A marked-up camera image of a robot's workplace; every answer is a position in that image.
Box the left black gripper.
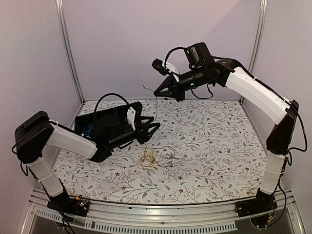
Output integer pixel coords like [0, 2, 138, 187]
[108, 117, 160, 151]

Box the blue cable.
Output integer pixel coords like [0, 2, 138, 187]
[78, 121, 97, 138]

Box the black three-compartment bin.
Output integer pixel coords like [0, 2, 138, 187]
[74, 102, 142, 139]

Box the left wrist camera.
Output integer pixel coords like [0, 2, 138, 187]
[127, 107, 136, 131]

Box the yellow cable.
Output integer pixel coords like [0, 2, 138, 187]
[136, 143, 159, 171]

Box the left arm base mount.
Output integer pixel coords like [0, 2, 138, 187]
[47, 192, 90, 217]

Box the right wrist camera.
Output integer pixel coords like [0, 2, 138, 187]
[152, 58, 180, 82]

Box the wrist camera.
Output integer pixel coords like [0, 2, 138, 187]
[152, 58, 180, 82]
[127, 107, 136, 131]

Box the floral tablecloth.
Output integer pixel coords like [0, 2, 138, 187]
[54, 100, 267, 204]

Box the aluminium front rail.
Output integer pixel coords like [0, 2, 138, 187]
[21, 189, 306, 234]

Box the black cable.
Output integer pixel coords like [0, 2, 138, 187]
[143, 84, 178, 168]

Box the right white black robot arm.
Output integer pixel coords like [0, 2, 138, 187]
[152, 42, 302, 213]

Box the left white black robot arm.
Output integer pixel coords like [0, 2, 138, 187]
[11, 94, 160, 212]

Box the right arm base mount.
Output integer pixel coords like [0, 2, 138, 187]
[234, 189, 277, 217]

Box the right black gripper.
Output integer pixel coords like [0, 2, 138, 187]
[154, 66, 208, 102]

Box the right aluminium corner post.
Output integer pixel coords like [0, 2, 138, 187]
[239, 0, 268, 103]

